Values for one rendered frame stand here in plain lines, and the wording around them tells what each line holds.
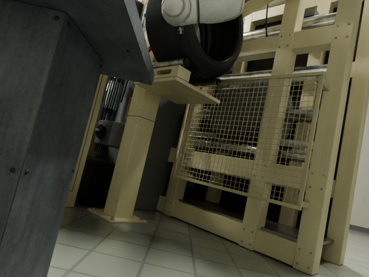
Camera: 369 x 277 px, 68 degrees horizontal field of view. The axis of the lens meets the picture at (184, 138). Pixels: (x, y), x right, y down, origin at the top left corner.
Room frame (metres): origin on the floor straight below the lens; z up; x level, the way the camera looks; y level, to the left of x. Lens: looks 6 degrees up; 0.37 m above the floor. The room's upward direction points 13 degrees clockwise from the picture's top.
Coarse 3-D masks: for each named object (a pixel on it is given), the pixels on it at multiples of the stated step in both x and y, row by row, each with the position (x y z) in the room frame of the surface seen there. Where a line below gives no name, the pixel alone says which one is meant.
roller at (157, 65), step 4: (168, 60) 1.42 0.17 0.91; (172, 60) 1.39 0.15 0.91; (176, 60) 1.36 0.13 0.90; (180, 60) 1.34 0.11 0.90; (184, 60) 1.33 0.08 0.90; (188, 60) 1.34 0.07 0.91; (152, 64) 1.50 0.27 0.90; (156, 64) 1.47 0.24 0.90; (160, 64) 1.45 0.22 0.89; (164, 64) 1.43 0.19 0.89; (168, 64) 1.41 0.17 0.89; (172, 64) 1.39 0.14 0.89; (176, 64) 1.37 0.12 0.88; (180, 64) 1.35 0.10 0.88; (184, 64) 1.33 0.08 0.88; (188, 64) 1.35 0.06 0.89
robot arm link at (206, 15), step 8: (200, 0) 0.88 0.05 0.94; (208, 0) 0.88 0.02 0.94; (216, 0) 0.87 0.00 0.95; (224, 0) 0.87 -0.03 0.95; (232, 0) 0.87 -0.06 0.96; (240, 0) 0.88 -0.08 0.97; (200, 8) 0.89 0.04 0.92; (208, 8) 0.88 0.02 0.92; (216, 8) 0.88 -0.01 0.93; (224, 8) 0.88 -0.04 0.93; (232, 8) 0.89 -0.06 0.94; (240, 8) 0.89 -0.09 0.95; (200, 16) 0.91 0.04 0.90; (208, 16) 0.91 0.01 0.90; (216, 16) 0.90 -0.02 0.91; (224, 16) 0.91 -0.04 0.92; (232, 16) 0.91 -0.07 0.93
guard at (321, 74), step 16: (224, 80) 1.75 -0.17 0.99; (240, 80) 1.66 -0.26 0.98; (256, 80) 1.59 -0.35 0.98; (320, 80) 1.32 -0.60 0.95; (224, 96) 1.74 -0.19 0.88; (272, 96) 1.50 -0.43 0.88; (288, 96) 1.44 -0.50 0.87; (320, 96) 1.32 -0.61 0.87; (224, 112) 1.72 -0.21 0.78; (288, 112) 1.43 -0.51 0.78; (304, 112) 1.37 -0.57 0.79; (208, 128) 1.79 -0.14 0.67; (192, 144) 1.87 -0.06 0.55; (272, 144) 1.47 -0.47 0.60; (288, 144) 1.40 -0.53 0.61; (176, 160) 1.94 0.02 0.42; (192, 160) 1.84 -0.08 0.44; (208, 160) 1.75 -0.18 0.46; (176, 176) 1.91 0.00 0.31; (192, 176) 1.82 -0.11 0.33; (304, 176) 1.32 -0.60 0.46; (240, 192) 1.55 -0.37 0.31; (304, 192) 1.33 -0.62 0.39
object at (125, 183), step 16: (144, 96) 1.64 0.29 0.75; (160, 96) 1.73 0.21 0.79; (128, 112) 1.72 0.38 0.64; (144, 112) 1.66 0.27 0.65; (128, 128) 1.69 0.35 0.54; (144, 128) 1.68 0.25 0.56; (128, 144) 1.66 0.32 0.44; (144, 144) 1.70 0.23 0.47; (128, 160) 1.64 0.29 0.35; (144, 160) 1.72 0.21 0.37; (128, 176) 1.66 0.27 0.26; (112, 192) 1.70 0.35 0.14; (128, 192) 1.68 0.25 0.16; (112, 208) 1.67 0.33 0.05; (128, 208) 1.70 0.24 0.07
